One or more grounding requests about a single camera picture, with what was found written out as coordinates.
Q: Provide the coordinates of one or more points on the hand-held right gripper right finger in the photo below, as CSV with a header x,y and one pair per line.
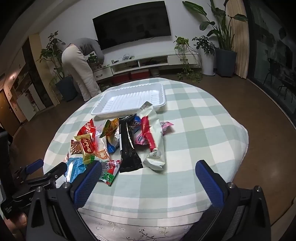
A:
x,y
209,183

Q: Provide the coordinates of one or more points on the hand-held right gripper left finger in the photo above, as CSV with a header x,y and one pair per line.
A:
x,y
89,183

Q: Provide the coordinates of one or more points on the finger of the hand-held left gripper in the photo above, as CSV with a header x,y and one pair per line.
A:
x,y
34,165
56,171

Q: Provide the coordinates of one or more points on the light blue snack packet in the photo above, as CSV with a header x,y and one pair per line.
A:
x,y
75,169

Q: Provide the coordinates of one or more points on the yellow green small snack packet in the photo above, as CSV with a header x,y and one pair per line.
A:
x,y
88,159

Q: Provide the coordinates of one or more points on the brown small snack packet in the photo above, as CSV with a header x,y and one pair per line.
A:
x,y
75,148

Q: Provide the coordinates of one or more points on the yellow red snack packet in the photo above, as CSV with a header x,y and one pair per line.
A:
x,y
86,144

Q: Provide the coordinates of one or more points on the blue white snack packet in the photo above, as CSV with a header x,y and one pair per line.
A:
x,y
112,146

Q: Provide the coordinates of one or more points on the black long snack packet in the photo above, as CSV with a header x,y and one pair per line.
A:
x,y
127,143

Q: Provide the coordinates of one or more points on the orange yellow snack packet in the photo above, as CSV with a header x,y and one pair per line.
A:
x,y
110,126

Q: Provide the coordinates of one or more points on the blue pink snack packet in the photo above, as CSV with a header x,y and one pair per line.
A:
x,y
138,133

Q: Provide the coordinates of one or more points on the white plastic tray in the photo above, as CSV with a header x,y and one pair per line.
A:
x,y
129,99

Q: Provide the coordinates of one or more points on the person's left hand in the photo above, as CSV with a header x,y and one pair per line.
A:
x,y
15,227

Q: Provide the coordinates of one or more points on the green checked tablecloth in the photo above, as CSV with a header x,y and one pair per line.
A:
x,y
196,143

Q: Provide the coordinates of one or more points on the wooden door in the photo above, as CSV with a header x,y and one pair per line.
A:
x,y
7,113

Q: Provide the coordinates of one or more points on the tall plant dark round pot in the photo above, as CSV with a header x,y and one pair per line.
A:
x,y
54,58

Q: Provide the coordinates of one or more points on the red storage box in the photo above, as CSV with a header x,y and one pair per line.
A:
x,y
120,77
140,74

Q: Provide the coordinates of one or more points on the leafy trailing plant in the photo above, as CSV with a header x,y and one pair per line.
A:
x,y
92,59

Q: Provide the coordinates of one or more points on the small white pot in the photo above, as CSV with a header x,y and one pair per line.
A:
x,y
155,71

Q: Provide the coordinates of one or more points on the bushy plant tall white pot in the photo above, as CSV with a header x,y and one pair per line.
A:
x,y
207,58

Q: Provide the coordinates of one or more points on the white television cabinet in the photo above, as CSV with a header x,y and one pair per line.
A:
x,y
150,61

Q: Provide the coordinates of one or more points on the vine plant with long stems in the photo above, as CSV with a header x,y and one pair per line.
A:
x,y
182,46

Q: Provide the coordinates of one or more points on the glass sliding door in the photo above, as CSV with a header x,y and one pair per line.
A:
x,y
272,58

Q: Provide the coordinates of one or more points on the large-leaf plant dark square pot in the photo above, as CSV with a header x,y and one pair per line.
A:
x,y
223,41

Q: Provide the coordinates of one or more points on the beige curtain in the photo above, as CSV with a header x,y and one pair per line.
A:
x,y
237,41

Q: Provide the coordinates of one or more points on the white wall cupboards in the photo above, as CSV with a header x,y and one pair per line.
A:
x,y
25,97

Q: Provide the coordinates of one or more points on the black wall television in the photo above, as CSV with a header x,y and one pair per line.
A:
x,y
131,23

